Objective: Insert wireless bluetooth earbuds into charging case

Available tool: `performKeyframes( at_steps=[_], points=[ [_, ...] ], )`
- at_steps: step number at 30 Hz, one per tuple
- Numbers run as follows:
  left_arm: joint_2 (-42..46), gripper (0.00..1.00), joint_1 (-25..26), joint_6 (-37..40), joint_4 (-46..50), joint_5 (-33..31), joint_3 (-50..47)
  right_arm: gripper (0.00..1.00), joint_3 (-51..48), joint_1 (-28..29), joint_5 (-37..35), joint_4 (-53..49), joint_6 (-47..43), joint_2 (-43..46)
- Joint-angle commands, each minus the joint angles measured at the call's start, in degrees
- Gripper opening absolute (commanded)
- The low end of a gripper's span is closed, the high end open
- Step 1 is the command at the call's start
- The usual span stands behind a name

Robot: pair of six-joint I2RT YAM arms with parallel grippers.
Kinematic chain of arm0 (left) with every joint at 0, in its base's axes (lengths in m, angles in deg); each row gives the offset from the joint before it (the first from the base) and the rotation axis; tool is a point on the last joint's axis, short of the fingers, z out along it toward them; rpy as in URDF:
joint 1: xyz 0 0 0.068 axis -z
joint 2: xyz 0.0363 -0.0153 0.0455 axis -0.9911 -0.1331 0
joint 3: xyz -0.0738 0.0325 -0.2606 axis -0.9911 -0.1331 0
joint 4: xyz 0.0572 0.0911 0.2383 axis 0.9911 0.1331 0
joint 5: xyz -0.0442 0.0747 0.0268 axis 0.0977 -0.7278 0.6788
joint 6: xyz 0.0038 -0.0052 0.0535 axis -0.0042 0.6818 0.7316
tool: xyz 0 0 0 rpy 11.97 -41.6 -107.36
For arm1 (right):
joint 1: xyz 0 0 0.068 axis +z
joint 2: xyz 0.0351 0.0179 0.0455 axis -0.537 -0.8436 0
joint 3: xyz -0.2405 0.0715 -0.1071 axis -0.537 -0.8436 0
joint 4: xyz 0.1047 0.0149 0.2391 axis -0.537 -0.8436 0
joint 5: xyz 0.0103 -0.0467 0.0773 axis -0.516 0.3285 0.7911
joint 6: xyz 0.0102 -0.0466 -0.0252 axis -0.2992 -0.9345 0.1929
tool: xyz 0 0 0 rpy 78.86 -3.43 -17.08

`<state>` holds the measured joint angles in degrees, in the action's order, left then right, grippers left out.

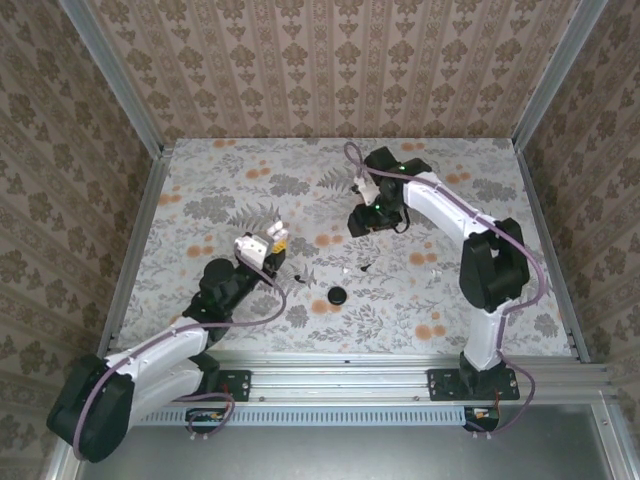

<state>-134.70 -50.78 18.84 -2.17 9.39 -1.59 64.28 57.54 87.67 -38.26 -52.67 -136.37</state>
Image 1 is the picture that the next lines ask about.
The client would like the aluminium frame post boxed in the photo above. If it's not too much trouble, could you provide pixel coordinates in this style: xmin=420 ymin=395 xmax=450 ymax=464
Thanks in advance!
xmin=56 ymin=0 xmax=167 ymax=157
xmin=512 ymin=0 xmax=609 ymax=152

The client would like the grey slotted cable duct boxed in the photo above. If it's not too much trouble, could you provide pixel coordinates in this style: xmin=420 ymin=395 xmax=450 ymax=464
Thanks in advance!
xmin=129 ymin=405 xmax=471 ymax=427

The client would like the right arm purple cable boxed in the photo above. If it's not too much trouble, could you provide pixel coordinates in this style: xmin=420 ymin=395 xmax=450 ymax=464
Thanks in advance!
xmin=343 ymin=141 xmax=547 ymax=441

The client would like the grey metal panel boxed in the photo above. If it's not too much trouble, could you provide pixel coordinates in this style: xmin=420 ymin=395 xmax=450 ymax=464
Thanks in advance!
xmin=74 ymin=424 xmax=616 ymax=480

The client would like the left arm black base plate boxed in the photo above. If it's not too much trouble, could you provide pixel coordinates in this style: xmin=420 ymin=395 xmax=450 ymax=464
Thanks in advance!
xmin=167 ymin=368 xmax=251 ymax=403

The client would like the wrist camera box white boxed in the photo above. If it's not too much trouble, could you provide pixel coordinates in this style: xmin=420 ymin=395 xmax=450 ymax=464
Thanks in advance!
xmin=233 ymin=233 xmax=270 ymax=270
xmin=352 ymin=172 xmax=382 ymax=202

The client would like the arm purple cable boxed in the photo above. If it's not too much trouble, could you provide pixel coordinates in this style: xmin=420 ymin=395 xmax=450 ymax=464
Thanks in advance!
xmin=343 ymin=141 xmax=547 ymax=441
xmin=72 ymin=247 xmax=289 ymax=459

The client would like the aluminium mounting rail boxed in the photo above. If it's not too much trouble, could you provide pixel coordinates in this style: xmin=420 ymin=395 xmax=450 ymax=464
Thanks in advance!
xmin=73 ymin=351 xmax=615 ymax=403

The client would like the aluminium side rail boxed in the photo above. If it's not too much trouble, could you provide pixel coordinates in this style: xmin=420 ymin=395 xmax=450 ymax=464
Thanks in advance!
xmin=94 ymin=143 xmax=175 ymax=366
xmin=514 ymin=147 xmax=591 ymax=364

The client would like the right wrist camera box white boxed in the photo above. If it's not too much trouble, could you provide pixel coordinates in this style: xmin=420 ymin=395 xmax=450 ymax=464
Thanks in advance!
xmin=352 ymin=172 xmax=382 ymax=202

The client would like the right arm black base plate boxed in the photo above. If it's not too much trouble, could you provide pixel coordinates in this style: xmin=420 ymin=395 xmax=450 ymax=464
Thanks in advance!
xmin=427 ymin=368 xmax=521 ymax=403

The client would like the black controller board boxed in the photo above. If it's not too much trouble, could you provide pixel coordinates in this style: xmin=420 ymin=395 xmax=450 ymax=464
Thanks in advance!
xmin=462 ymin=405 xmax=501 ymax=433
xmin=185 ymin=408 xmax=227 ymax=434

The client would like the floral patterned table cover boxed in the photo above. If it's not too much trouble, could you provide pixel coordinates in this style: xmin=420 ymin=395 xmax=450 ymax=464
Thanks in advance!
xmin=115 ymin=137 xmax=577 ymax=355

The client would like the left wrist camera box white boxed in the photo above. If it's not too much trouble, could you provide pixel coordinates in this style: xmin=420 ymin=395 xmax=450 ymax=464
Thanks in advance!
xmin=233 ymin=233 xmax=270 ymax=270

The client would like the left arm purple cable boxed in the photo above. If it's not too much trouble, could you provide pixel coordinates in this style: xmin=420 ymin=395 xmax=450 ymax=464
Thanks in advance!
xmin=72 ymin=247 xmax=289 ymax=459

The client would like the white charging case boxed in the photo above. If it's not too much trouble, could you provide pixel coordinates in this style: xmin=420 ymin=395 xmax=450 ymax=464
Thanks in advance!
xmin=266 ymin=219 xmax=293 ymax=242

